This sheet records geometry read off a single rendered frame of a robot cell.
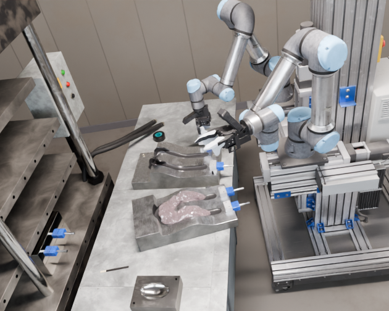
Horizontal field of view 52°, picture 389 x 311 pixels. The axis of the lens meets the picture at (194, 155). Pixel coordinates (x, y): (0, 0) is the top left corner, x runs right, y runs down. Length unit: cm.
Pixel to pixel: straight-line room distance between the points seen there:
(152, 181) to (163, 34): 183
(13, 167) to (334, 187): 151
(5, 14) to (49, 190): 88
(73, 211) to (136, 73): 192
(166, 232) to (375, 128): 117
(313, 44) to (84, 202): 153
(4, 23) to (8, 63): 240
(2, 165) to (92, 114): 231
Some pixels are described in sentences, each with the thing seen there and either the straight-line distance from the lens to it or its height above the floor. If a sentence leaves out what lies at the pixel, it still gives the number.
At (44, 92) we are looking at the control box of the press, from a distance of 231.
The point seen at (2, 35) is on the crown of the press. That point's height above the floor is 185.
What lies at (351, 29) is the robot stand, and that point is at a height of 157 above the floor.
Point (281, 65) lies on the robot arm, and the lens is 168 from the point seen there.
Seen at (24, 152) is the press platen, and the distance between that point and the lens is 208.
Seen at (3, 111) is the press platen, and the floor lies 154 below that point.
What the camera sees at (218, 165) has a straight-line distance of 219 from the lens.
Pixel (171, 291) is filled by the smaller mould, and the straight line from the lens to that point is 179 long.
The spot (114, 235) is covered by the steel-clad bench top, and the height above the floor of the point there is 80.
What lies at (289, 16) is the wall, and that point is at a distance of 381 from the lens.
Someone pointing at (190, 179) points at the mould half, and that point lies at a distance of 220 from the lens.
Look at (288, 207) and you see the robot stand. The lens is 287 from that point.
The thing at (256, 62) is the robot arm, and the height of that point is 125.
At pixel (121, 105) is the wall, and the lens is 416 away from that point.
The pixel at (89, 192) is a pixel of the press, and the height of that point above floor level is 78.
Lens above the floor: 238
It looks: 40 degrees down
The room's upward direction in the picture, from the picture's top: 12 degrees counter-clockwise
